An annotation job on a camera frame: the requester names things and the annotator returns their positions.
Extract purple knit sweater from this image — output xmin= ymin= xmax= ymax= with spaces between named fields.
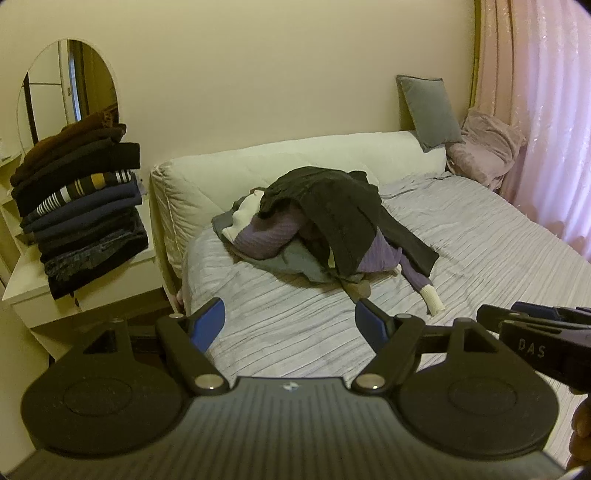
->
xmin=233 ymin=205 xmax=446 ymax=317

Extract white padded headboard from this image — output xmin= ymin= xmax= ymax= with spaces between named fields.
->
xmin=150 ymin=130 xmax=448 ymax=278

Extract white vanity table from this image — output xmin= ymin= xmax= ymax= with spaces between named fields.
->
xmin=0 ymin=152 xmax=168 ymax=361

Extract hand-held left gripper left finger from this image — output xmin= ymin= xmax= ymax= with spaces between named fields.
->
xmin=83 ymin=298 xmax=229 ymax=395

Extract oval wall mirror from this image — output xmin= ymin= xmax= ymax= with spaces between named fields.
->
xmin=16 ymin=39 xmax=120 ymax=156

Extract beige garment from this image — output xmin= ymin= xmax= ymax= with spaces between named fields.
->
xmin=341 ymin=268 xmax=399 ymax=299

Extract black pants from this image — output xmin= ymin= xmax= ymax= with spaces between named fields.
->
xmin=259 ymin=167 xmax=440 ymax=278

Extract pink curtain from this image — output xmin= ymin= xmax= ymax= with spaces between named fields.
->
xmin=473 ymin=0 xmax=591 ymax=262

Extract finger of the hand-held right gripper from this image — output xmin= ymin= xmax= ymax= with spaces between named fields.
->
xmin=476 ymin=304 xmax=563 ymax=333
xmin=512 ymin=301 xmax=591 ymax=325

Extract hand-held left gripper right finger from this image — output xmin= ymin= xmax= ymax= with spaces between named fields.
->
xmin=352 ymin=298 xmax=501 ymax=395

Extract pink pillow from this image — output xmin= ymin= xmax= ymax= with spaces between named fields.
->
xmin=445 ymin=108 xmax=528 ymax=191

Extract stack of folded dark clothes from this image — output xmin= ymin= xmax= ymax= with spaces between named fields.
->
xmin=10 ymin=112 xmax=150 ymax=300

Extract grey pillow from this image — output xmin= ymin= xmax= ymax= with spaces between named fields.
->
xmin=396 ymin=75 xmax=465 ymax=152

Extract grey garment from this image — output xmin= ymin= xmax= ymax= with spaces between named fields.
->
xmin=211 ymin=212 xmax=343 ymax=285

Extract white garment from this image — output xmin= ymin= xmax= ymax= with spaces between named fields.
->
xmin=222 ymin=193 xmax=265 ymax=241

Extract person's right hand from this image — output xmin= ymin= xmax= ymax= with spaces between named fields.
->
xmin=569 ymin=401 xmax=591 ymax=472

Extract bed with striped grey cover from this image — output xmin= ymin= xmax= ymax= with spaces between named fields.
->
xmin=178 ymin=173 xmax=591 ymax=384

